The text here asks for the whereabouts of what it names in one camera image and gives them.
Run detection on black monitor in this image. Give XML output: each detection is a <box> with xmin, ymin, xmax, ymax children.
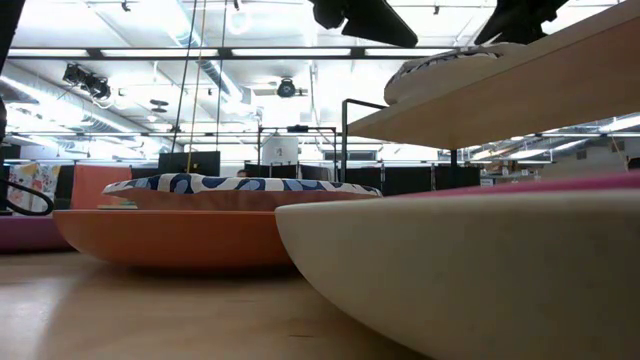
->
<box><xmin>158</xmin><ymin>151</ymin><xmax>221</xmax><ymax>176</ymax></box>

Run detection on black looped cable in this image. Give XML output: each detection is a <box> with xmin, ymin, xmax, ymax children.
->
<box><xmin>0</xmin><ymin>178</ymin><xmax>55</xmax><ymax>217</ymax></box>

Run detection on wooden shelf black metal legs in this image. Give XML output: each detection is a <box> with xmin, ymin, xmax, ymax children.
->
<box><xmin>341</xmin><ymin>0</ymin><xmax>640</xmax><ymax>194</ymax></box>

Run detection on pink plastic plate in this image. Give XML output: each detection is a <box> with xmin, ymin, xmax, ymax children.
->
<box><xmin>384</xmin><ymin>172</ymin><xmax>640</xmax><ymax>200</ymax></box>

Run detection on floral patterned fabric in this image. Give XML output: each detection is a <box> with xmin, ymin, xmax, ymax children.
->
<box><xmin>8</xmin><ymin>162</ymin><xmax>61</xmax><ymax>217</ymax></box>

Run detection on black overhead rig crossbar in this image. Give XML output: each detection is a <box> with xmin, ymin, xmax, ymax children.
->
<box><xmin>7</xmin><ymin>45</ymin><xmax>454</xmax><ymax>61</ymax></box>

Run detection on round black ceiling spotlight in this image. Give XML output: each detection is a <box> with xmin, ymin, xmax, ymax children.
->
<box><xmin>276</xmin><ymin>77</ymin><xmax>309</xmax><ymax>99</ymax></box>

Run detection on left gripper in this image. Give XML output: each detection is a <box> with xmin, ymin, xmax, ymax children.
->
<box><xmin>308</xmin><ymin>0</ymin><xmax>419</xmax><ymax>49</ymax></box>

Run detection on white box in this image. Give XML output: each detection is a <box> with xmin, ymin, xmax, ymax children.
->
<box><xmin>261</xmin><ymin>135</ymin><xmax>300</xmax><ymax>166</ymax></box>

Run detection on blue patterned paper plate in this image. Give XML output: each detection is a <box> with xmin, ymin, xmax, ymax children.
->
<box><xmin>383</xmin><ymin>42</ymin><xmax>529</xmax><ymax>106</ymax></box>
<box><xmin>101</xmin><ymin>172</ymin><xmax>384</xmax><ymax>198</ymax></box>

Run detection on black metal stand frame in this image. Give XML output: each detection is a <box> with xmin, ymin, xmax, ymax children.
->
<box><xmin>257</xmin><ymin>124</ymin><xmax>339</xmax><ymax>182</ymax></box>

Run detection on black hanging cable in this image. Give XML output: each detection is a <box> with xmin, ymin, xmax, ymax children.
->
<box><xmin>169</xmin><ymin>0</ymin><xmax>199</xmax><ymax>154</ymax></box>

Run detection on purple plastic plate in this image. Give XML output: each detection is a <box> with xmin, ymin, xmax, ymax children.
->
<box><xmin>0</xmin><ymin>215</ymin><xmax>74</xmax><ymax>253</ymax></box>

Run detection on yellow hanging rope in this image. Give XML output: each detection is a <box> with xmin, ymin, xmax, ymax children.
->
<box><xmin>186</xmin><ymin>0</ymin><xmax>208</xmax><ymax>174</ymax></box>

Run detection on black ceiling light cluster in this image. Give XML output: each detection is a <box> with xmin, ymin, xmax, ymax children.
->
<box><xmin>62</xmin><ymin>63</ymin><xmax>112</xmax><ymax>101</ymax></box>

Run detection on orange plastic plate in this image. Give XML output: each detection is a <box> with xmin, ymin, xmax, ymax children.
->
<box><xmin>53</xmin><ymin>208</ymin><xmax>296</xmax><ymax>267</ymax></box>

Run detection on orange partition panel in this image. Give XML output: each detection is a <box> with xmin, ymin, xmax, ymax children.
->
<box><xmin>71</xmin><ymin>164</ymin><xmax>134</xmax><ymax>210</ymax></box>

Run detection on black room partition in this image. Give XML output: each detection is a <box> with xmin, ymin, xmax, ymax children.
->
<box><xmin>244</xmin><ymin>162</ymin><xmax>481</xmax><ymax>197</ymax></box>

